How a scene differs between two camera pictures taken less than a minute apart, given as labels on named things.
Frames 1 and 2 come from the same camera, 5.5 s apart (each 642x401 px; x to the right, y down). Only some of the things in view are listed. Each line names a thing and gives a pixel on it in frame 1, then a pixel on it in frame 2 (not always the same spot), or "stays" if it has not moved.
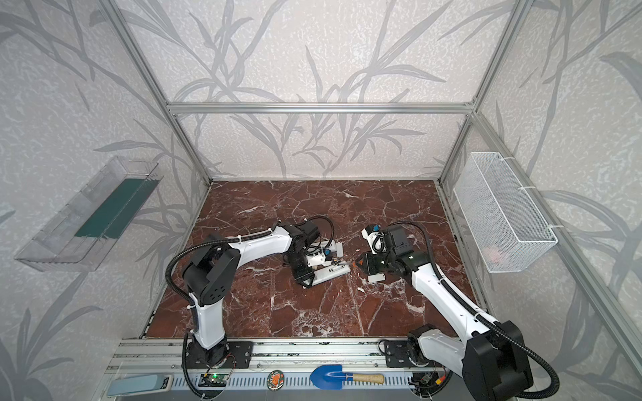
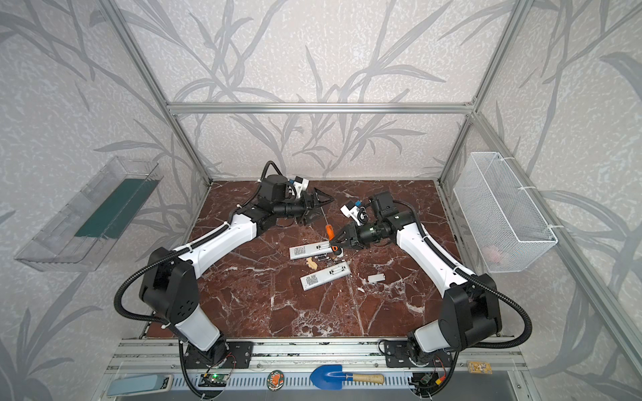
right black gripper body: x=376 y=261 to x=351 y=236
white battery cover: x=376 y=277 stays
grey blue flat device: x=131 y=385 stays
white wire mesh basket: x=506 y=228 stays
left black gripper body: x=305 y=273 to x=308 y=206
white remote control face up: x=325 y=274 stays
